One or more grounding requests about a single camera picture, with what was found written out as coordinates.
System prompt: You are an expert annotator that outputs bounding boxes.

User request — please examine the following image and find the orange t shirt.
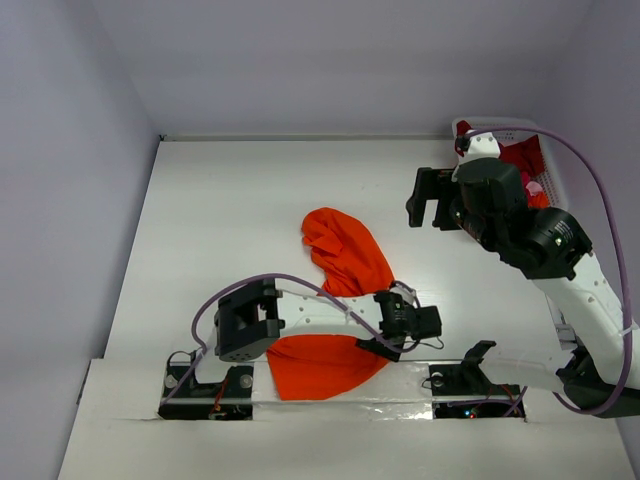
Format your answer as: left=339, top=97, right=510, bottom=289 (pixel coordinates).
left=267, top=207, right=394, bottom=401

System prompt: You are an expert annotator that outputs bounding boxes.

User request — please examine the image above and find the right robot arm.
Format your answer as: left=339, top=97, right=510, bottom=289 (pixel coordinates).
left=406, top=157, right=639, bottom=418

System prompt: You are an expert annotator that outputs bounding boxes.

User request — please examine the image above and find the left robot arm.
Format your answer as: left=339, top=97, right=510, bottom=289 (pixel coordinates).
left=186, top=274, right=442, bottom=395

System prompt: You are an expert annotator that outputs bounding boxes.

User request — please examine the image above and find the pink garment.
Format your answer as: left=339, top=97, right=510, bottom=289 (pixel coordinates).
left=521, top=171, right=544, bottom=197

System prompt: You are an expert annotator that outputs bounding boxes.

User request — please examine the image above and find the dark red t shirt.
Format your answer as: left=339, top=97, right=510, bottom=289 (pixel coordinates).
left=454, top=122, right=549, bottom=208

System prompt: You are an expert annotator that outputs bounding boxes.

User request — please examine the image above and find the white plastic basket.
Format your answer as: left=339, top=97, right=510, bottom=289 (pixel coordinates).
left=451, top=116, right=569, bottom=210

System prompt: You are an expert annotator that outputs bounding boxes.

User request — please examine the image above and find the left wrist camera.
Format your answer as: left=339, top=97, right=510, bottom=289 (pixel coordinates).
left=389, top=280, right=421, bottom=308

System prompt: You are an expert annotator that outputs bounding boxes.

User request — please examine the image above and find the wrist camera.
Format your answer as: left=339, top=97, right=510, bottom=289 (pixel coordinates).
left=452, top=130, right=501, bottom=182
left=389, top=280, right=421, bottom=308

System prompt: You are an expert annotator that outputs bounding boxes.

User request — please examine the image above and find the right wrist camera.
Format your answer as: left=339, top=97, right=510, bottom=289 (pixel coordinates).
left=452, top=130, right=501, bottom=182

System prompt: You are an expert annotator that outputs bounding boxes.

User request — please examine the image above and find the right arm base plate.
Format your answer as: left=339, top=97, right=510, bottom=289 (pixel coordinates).
left=421, top=363, right=526, bottom=420

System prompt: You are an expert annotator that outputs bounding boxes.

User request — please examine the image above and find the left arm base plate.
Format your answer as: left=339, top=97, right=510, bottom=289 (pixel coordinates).
left=158, top=363, right=254, bottom=421

